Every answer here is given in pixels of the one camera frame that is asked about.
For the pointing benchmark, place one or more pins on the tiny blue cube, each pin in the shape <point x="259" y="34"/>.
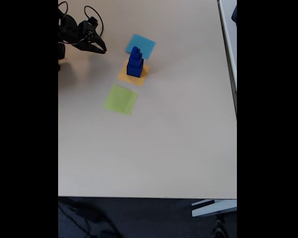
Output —
<point x="136" y="48"/>

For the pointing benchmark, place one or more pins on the black camera box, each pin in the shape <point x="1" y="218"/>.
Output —
<point x="93" y="21"/>

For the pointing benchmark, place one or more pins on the white table foot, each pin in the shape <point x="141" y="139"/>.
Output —
<point x="213" y="208"/>

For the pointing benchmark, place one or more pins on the large blue cube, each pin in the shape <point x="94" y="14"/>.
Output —
<point x="134" y="72"/>

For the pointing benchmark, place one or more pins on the white side table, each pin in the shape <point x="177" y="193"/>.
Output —
<point x="229" y="37"/>

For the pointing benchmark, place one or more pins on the green paper square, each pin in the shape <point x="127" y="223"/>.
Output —
<point x="120" y="100"/>

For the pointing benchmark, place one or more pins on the blue paper square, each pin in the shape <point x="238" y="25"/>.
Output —
<point x="144" y="43"/>

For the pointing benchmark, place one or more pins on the dark object on side table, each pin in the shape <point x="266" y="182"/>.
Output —
<point x="235" y="13"/>

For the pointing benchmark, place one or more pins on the orange paper square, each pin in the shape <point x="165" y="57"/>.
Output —
<point x="137" y="81"/>

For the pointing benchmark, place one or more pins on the medium blue cube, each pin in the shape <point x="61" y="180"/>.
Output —
<point x="135" y="63"/>

